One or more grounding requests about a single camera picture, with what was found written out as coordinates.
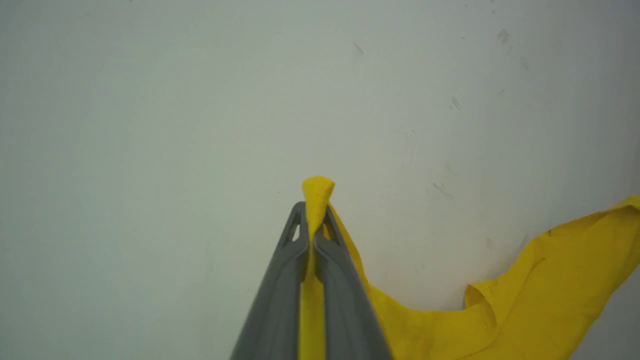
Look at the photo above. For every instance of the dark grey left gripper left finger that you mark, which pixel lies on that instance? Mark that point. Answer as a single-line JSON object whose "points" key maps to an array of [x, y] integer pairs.
{"points": [[280, 300]]}

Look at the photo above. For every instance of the yellow garment with white patches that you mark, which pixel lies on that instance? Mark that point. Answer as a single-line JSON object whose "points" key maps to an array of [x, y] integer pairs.
{"points": [[550, 300]]}

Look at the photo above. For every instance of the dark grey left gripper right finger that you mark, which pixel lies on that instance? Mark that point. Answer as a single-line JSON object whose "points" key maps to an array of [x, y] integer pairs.
{"points": [[347, 310]]}

